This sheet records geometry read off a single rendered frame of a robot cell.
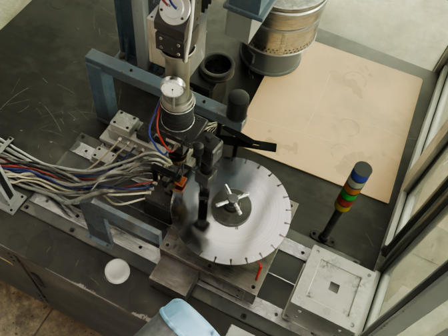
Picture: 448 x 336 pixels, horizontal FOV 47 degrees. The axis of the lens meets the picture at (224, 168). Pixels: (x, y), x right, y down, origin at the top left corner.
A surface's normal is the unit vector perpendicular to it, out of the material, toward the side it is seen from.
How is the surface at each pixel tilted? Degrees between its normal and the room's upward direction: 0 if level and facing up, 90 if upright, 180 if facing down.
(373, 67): 0
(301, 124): 0
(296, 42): 90
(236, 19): 90
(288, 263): 0
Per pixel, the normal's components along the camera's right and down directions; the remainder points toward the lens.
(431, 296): -0.43, 0.75
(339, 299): 0.07, -0.53
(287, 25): 0.07, 0.85
